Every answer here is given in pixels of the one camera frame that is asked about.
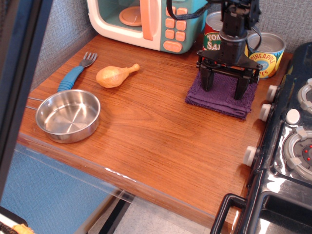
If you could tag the stainless steel pan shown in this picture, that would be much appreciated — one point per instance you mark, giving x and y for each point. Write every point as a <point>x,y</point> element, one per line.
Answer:
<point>68,116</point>

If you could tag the blue handled fork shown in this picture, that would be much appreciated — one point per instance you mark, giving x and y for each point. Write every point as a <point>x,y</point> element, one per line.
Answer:
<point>69,80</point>

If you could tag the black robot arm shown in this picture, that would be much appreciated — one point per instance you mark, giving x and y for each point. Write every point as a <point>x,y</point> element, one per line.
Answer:
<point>238,17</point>

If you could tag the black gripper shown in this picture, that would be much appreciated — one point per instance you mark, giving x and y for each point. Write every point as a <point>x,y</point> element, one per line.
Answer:
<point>229,60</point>

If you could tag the tomato sauce can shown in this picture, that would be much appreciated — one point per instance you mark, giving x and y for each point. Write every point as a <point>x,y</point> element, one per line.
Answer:
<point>213,25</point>

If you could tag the toy microwave teal and white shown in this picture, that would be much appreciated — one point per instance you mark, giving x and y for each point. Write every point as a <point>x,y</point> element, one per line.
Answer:
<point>144,23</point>

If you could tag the black toy stove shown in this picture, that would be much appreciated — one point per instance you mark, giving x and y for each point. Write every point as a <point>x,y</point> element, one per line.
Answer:
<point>279,197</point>

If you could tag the purple towel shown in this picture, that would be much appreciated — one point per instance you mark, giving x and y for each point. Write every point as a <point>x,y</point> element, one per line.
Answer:
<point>221,96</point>

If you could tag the pineapple slices can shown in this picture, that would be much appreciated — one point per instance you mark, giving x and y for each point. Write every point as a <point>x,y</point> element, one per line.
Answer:
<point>268,54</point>

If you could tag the white stove knob top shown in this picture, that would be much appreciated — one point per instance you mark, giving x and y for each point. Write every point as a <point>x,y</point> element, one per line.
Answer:
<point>271,92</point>

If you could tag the orange fuzzy object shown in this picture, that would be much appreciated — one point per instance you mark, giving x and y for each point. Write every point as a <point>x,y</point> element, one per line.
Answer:
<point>16,229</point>

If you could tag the white stove knob bottom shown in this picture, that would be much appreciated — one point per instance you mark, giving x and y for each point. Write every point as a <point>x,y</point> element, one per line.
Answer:
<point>249,155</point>

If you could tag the toy chicken drumstick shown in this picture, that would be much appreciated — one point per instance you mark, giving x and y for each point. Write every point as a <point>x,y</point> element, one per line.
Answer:
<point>112,76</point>

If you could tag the white stove knob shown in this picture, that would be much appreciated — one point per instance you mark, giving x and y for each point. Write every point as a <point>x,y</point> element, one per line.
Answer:
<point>264,112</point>
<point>249,155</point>
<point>271,92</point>

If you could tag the white stove knob middle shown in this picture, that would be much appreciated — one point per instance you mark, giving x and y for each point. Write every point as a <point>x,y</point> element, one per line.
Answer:
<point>264,112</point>

